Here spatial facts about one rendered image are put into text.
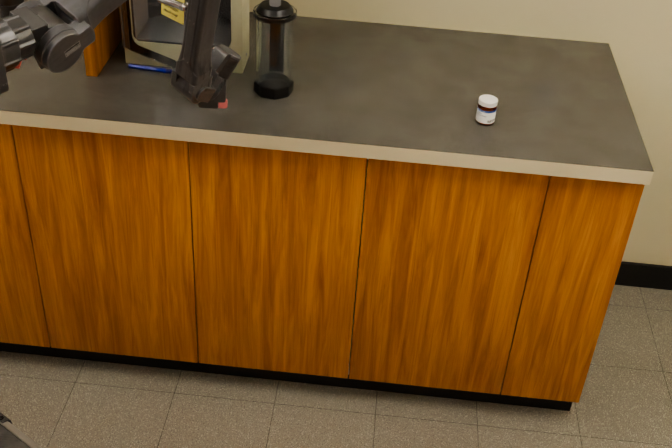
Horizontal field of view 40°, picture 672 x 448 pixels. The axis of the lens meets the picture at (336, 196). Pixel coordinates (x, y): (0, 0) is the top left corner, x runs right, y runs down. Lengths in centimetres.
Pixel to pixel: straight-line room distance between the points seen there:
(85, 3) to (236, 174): 88
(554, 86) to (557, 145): 31
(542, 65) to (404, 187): 62
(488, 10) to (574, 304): 92
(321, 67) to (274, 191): 40
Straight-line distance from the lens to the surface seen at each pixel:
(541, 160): 224
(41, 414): 287
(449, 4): 283
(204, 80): 198
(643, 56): 297
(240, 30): 244
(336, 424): 278
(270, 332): 266
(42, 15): 157
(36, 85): 248
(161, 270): 258
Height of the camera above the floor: 210
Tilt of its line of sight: 35 degrees down
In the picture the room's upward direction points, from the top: 4 degrees clockwise
